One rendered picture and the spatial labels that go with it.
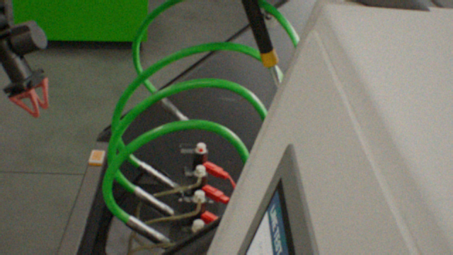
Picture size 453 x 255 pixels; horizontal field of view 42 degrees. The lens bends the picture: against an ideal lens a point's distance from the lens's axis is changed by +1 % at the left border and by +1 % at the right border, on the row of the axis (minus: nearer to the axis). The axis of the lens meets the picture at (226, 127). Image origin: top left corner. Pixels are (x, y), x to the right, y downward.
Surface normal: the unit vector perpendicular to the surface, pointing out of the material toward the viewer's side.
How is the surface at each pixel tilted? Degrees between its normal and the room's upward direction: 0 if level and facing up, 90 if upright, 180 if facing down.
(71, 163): 0
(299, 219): 76
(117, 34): 90
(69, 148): 0
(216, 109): 90
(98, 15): 90
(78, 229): 0
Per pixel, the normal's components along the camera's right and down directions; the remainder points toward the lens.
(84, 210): 0.10, -0.87
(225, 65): 0.02, 0.48
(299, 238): -0.94, -0.28
